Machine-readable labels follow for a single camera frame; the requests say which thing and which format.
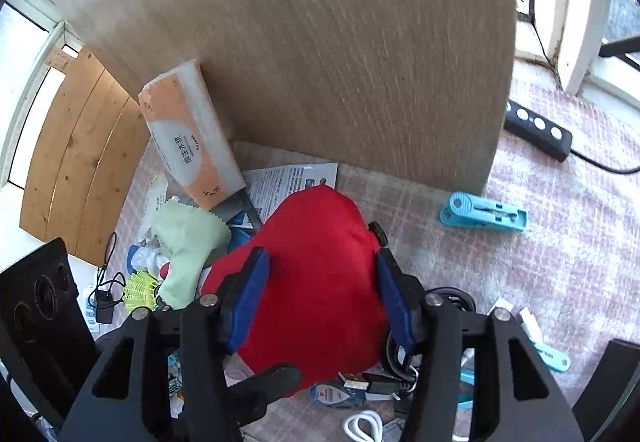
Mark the yellow plastic shuttlecock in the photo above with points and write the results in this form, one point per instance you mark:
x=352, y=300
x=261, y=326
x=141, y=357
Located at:
x=140, y=292

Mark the wooden board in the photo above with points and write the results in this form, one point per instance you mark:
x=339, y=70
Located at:
x=80, y=162

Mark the blue white leaflet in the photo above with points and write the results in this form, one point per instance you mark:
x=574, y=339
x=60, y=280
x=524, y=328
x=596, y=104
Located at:
x=295, y=182

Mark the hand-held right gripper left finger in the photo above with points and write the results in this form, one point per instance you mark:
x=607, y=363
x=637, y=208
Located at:
x=247, y=302

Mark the black power strip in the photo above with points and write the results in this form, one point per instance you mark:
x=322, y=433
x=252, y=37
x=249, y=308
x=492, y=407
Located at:
x=537, y=127

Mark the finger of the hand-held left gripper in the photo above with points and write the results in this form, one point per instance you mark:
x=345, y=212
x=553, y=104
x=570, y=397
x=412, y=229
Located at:
x=270, y=382

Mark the black plug connector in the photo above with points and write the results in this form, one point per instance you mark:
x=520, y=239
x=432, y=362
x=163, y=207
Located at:
x=380, y=384

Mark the pink plaid blanket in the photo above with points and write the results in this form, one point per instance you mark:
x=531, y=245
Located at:
x=550, y=247

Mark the white plug connector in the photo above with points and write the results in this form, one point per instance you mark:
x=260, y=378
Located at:
x=530, y=324

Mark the orange tissue pack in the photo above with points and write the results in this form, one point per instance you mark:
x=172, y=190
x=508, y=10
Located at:
x=190, y=142

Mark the brown cardboard box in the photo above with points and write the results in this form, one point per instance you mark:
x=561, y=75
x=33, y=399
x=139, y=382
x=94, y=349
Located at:
x=300, y=47

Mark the red pouch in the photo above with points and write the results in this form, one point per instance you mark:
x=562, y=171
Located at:
x=320, y=272

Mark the teal clothespin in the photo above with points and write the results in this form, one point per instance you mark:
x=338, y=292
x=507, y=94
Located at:
x=552, y=357

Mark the blue white round sachet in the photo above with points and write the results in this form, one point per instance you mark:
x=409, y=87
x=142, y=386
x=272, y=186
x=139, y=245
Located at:
x=335, y=394

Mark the light blue clothespin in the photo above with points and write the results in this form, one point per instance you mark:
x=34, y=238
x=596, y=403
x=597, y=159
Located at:
x=485, y=214

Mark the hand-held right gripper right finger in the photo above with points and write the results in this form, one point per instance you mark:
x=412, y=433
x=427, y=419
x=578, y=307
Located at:
x=395, y=302

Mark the black charger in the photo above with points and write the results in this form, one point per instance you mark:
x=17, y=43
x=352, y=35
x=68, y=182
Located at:
x=105, y=307

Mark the light green cloth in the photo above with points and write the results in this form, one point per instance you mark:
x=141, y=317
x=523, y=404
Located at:
x=190, y=242

